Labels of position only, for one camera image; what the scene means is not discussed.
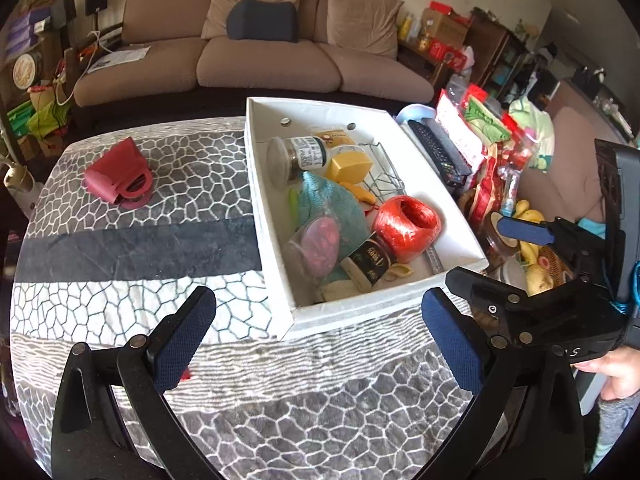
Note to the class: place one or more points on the white storage box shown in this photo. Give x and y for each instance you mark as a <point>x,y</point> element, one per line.
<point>265,185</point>

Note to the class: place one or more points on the black remote control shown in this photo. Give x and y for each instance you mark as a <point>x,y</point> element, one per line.
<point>437,150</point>

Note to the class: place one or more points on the stack of purple boxes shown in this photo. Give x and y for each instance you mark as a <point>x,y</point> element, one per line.
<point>25,30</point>

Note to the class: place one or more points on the green plastic bags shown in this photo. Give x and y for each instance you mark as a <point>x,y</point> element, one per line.
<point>40,120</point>

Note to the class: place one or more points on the black lumbar cushion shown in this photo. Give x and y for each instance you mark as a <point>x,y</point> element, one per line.
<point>262,20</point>

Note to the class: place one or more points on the papers on sofa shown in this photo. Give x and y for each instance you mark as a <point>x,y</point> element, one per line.
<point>122,56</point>

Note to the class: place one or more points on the clear glass jar white label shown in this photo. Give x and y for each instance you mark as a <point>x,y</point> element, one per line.
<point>295,157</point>

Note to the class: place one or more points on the pink pouch in plastic bag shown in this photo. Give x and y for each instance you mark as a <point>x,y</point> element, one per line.
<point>320,240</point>

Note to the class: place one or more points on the person's right forearm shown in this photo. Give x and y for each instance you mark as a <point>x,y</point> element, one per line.
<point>617,430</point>

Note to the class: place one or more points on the person's right hand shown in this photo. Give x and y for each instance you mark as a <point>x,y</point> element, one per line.
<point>625,370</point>

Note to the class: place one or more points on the yellow block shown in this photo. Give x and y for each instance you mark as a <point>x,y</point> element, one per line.
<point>350,165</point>

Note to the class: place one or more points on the red twine ball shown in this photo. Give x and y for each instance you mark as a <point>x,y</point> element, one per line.
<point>405,225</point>

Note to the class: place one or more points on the bunch of bananas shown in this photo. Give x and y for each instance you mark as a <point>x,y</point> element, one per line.
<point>532,255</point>

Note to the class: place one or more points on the cardboard box with red lid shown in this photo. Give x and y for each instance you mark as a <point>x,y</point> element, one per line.
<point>445,25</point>

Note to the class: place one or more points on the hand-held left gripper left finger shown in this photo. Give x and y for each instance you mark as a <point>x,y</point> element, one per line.
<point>185,340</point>

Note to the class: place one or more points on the orange yellow toy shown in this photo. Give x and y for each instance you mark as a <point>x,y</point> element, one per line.
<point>362,194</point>

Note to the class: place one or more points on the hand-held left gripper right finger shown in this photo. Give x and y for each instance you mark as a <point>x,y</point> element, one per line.
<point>450,340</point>

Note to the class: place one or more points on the light blue bowl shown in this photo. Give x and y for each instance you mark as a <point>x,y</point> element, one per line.
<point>415,112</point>

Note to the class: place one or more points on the yellow bottles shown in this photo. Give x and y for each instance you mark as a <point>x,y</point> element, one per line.
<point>409,26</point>

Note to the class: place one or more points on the teal mesh cloth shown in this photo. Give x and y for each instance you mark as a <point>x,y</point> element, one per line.
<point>330,200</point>

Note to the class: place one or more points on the red mug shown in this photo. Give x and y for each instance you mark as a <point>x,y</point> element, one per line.
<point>107,177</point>

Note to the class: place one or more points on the round yellow tin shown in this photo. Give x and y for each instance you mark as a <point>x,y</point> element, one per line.
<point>27,70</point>

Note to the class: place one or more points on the green snack packets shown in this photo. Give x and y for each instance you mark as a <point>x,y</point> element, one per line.
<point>485,117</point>

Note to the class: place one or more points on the black can gold label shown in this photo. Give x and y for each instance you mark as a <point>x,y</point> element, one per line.
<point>370,260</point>

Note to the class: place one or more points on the dark wooden cabinet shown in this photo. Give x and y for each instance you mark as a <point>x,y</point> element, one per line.
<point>495,50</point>

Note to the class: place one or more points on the red white snack packet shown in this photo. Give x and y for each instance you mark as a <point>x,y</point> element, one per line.
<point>457,127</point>

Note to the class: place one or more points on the brown fabric sofa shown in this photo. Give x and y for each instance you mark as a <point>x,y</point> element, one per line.
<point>150,60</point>

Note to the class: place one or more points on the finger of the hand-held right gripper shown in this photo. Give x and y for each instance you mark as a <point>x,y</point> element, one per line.
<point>525,230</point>
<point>490,292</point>

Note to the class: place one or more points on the brown armchair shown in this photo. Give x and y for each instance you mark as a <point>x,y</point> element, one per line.
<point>575,150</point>

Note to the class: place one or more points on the light green plastic bag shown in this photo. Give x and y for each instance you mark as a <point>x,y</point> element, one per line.
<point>535,130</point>

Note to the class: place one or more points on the small red packet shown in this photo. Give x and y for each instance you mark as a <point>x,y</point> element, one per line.
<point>187,374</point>

